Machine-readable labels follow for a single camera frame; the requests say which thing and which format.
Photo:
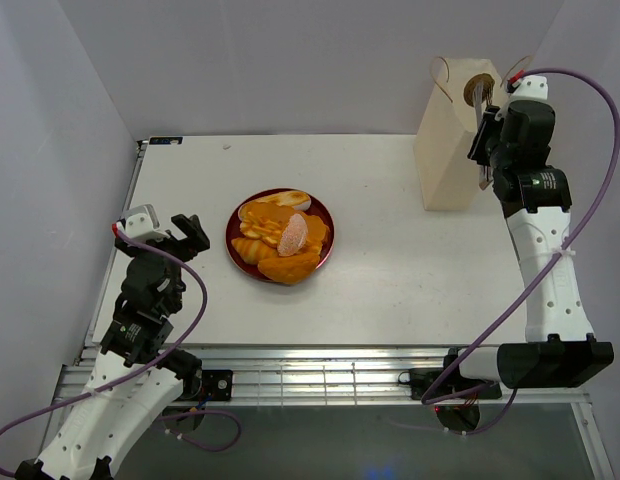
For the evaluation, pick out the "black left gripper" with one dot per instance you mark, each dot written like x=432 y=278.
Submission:
x=196 y=241

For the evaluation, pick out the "sugar coated pink donut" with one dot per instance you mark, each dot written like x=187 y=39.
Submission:
x=293 y=237

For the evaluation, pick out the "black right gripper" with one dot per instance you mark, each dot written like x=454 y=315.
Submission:
x=490 y=122

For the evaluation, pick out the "metal serving tongs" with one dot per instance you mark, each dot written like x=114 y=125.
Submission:
x=485 y=175

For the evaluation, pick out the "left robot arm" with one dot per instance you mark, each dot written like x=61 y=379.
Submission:
x=134 y=378

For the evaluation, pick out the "long white baguette bread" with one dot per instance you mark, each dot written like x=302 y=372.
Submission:
x=299 y=200

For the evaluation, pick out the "brown chocolate croissant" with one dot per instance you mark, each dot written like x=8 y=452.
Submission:
x=472 y=87

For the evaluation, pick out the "round orange bun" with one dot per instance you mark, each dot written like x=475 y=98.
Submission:
x=289 y=270

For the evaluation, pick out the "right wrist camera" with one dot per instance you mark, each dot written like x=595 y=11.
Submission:
x=531 y=87

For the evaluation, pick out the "striped orange croissant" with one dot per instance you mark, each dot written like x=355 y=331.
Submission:
x=251 y=251

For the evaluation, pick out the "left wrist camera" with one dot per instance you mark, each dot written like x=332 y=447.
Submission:
x=139 y=224

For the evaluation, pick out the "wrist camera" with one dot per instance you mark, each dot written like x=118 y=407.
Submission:
x=139 y=224
x=531 y=87

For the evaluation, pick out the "braided orange pastry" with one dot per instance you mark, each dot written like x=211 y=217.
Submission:
x=265 y=229

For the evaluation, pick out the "cream paper bag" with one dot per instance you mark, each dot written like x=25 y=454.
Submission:
x=448 y=179

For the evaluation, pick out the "aluminium table frame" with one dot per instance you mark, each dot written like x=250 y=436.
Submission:
x=282 y=376

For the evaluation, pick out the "dark red round plate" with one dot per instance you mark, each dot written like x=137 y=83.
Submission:
x=232 y=231

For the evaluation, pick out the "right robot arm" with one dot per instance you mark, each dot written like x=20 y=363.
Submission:
x=396 y=274

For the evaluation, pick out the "flat orange bread slice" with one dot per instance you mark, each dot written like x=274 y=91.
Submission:
x=318 y=231

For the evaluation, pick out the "black label sticker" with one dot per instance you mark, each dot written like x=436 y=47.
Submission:
x=165 y=140

